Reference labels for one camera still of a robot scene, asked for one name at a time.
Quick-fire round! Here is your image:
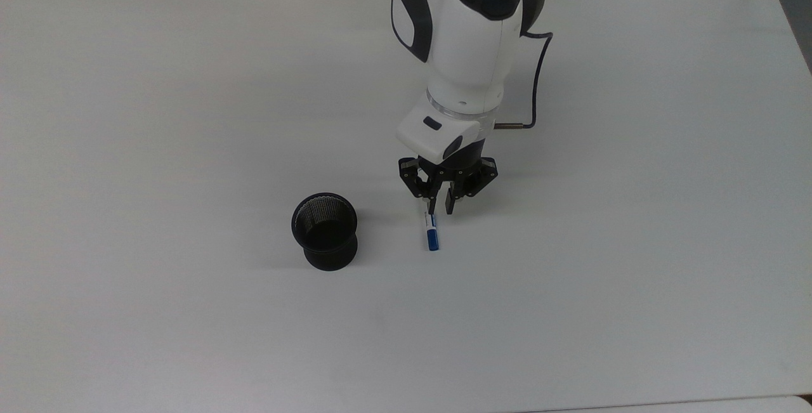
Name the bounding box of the black mesh pen cup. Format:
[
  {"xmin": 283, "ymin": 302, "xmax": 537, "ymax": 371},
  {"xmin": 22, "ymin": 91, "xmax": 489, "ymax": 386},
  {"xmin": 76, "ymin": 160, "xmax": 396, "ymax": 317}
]
[{"xmin": 291, "ymin": 193, "xmax": 360, "ymax": 272}]

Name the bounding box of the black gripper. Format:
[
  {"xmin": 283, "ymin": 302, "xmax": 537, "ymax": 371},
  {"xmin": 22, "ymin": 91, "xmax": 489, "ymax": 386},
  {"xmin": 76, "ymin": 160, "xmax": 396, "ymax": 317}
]
[{"xmin": 398, "ymin": 138, "xmax": 499, "ymax": 216}]

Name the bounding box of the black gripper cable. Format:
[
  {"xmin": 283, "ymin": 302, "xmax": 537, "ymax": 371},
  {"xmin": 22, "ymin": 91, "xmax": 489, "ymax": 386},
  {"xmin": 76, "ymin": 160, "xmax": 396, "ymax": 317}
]
[{"xmin": 494, "ymin": 31, "xmax": 554, "ymax": 131}]

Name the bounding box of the white marker with blue cap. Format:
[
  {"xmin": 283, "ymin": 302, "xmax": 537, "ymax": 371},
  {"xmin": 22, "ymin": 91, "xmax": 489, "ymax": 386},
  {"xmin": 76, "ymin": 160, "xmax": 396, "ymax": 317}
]
[{"xmin": 421, "ymin": 201, "xmax": 442, "ymax": 252}]

